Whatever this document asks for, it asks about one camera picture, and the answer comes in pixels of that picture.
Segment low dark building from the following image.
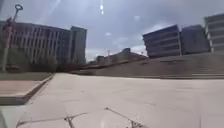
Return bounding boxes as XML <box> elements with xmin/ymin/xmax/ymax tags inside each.
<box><xmin>87</xmin><ymin>47</ymin><xmax>148</xmax><ymax>66</ymax></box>

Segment pale stone paved plaza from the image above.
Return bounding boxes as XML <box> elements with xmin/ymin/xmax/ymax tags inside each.
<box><xmin>0</xmin><ymin>73</ymin><xmax>224</xmax><ymax>128</ymax></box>

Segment dark banded building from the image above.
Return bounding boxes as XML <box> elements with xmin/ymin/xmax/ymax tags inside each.
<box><xmin>142</xmin><ymin>13</ymin><xmax>224</xmax><ymax>60</ymax></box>

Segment wide stone steps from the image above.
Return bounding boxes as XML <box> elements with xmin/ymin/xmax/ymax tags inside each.
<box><xmin>71</xmin><ymin>51</ymin><xmax>224</xmax><ymax>81</ymax></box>

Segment large grey building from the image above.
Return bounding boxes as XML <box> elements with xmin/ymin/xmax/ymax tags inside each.
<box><xmin>0</xmin><ymin>21</ymin><xmax>88</xmax><ymax>68</ymax></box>

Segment row of trees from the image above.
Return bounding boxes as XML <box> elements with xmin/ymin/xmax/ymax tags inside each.
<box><xmin>0</xmin><ymin>46</ymin><xmax>60</xmax><ymax>73</ymax></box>

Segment low raised paved platform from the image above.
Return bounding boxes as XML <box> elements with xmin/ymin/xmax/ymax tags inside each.
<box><xmin>0</xmin><ymin>72</ymin><xmax>55</xmax><ymax>106</ymax></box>

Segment tall lamp pole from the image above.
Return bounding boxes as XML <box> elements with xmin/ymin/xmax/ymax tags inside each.
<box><xmin>1</xmin><ymin>3</ymin><xmax>24</xmax><ymax>73</ymax></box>

